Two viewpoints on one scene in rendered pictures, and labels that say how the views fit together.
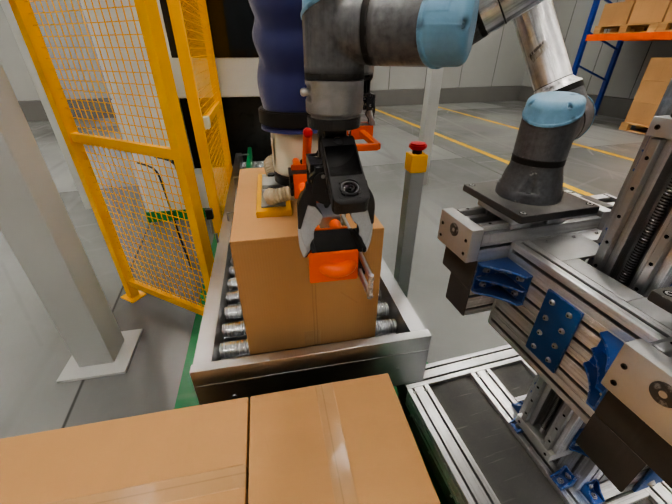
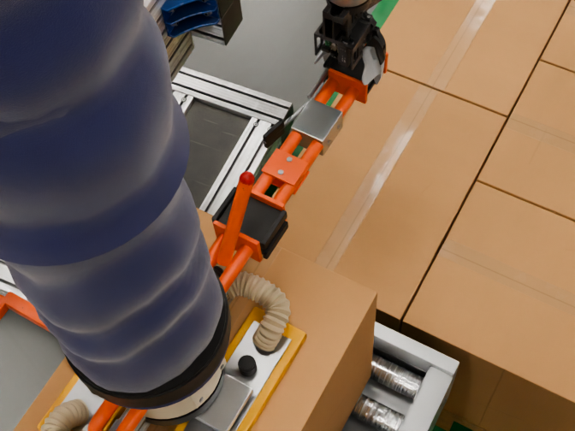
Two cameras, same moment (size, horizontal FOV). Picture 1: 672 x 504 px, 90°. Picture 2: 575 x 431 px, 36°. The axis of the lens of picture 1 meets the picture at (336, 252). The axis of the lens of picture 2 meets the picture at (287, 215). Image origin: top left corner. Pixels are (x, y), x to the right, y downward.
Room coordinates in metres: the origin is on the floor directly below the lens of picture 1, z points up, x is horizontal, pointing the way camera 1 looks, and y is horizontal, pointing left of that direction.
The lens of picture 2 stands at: (1.24, 0.60, 2.28)
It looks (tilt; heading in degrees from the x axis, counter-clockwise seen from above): 60 degrees down; 226
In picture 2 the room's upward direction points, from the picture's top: 6 degrees counter-clockwise
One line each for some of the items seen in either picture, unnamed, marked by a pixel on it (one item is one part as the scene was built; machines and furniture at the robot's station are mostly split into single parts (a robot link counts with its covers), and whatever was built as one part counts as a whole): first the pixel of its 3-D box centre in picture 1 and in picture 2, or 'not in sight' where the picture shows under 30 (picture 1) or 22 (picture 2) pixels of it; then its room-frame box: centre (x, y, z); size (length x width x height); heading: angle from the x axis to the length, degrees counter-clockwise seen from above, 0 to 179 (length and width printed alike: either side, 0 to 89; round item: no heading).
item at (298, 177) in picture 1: (309, 180); (250, 222); (0.81, 0.07, 1.08); 0.10 x 0.08 x 0.06; 100
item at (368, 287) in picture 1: (354, 234); (316, 80); (0.52, -0.03, 1.08); 0.31 x 0.03 x 0.05; 10
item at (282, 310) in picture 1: (301, 244); (198, 428); (1.06, 0.13, 0.75); 0.60 x 0.40 x 0.40; 11
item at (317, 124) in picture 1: (333, 159); (346, 22); (0.49, 0.00, 1.22); 0.09 x 0.08 x 0.12; 10
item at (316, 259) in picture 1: (329, 253); (358, 70); (0.46, 0.01, 1.08); 0.08 x 0.07 x 0.05; 10
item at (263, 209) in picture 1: (272, 187); (224, 406); (1.04, 0.20, 0.97); 0.34 x 0.10 x 0.05; 10
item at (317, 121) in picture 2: (321, 220); (317, 126); (0.59, 0.03, 1.07); 0.07 x 0.07 x 0.04; 10
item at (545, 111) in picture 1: (549, 125); not in sight; (0.82, -0.49, 1.20); 0.13 x 0.12 x 0.14; 137
